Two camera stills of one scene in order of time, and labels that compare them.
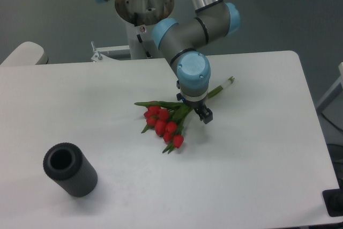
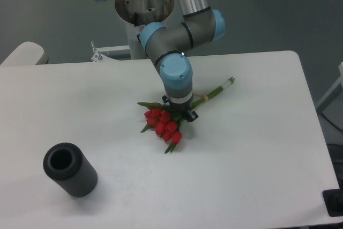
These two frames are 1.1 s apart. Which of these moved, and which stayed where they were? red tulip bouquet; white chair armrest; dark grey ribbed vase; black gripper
Moved: black gripper
Stayed: dark grey ribbed vase; red tulip bouquet; white chair armrest
